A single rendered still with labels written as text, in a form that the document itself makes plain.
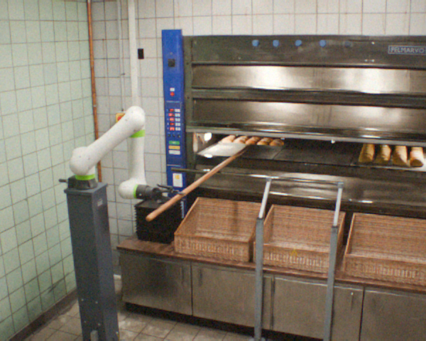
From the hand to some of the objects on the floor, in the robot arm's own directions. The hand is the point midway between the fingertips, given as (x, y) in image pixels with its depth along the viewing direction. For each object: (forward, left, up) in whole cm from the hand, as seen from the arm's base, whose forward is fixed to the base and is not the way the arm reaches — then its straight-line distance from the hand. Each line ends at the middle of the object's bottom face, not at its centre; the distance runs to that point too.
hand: (179, 196), depth 288 cm
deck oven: (+62, +192, -120) cm, 234 cm away
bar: (+31, +49, -120) cm, 133 cm away
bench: (+50, +69, -120) cm, 147 cm away
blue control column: (-35, +197, -120) cm, 233 cm away
